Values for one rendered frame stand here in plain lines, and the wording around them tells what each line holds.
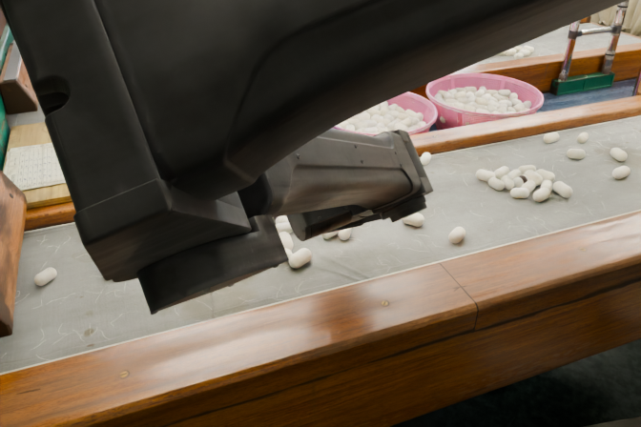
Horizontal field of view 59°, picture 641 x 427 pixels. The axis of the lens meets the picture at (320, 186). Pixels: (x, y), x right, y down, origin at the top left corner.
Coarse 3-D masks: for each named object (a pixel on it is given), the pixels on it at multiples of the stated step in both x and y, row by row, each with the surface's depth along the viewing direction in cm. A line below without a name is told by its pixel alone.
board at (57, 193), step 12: (12, 132) 112; (24, 132) 112; (36, 132) 112; (48, 132) 112; (12, 144) 107; (24, 144) 107; (36, 144) 107; (24, 192) 92; (36, 192) 92; (48, 192) 92; (60, 192) 92; (36, 204) 90; (48, 204) 91
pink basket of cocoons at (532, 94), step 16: (448, 80) 143; (464, 80) 144; (480, 80) 144; (512, 80) 141; (432, 96) 130; (528, 96) 136; (448, 112) 127; (464, 112) 123; (480, 112) 122; (512, 112) 122; (528, 112) 124; (448, 128) 130
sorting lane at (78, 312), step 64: (576, 128) 122; (640, 128) 123; (448, 192) 99; (576, 192) 99; (640, 192) 99; (64, 256) 83; (320, 256) 83; (384, 256) 83; (448, 256) 83; (64, 320) 72; (128, 320) 72; (192, 320) 72
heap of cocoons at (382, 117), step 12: (372, 108) 132; (384, 108) 131; (396, 108) 131; (348, 120) 125; (360, 120) 128; (372, 120) 125; (384, 120) 125; (396, 120) 125; (408, 120) 125; (420, 120) 127; (372, 132) 121
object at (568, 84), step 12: (624, 12) 151; (576, 24) 148; (576, 36) 149; (612, 36) 155; (612, 48) 156; (564, 60) 153; (612, 60) 158; (564, 72) 154; (600, 72) 161; (612, 72) 161; (552, 84) 157; (564, 84) 156; (576, 84) 157; (588, 84) 159; (600, 84) 161
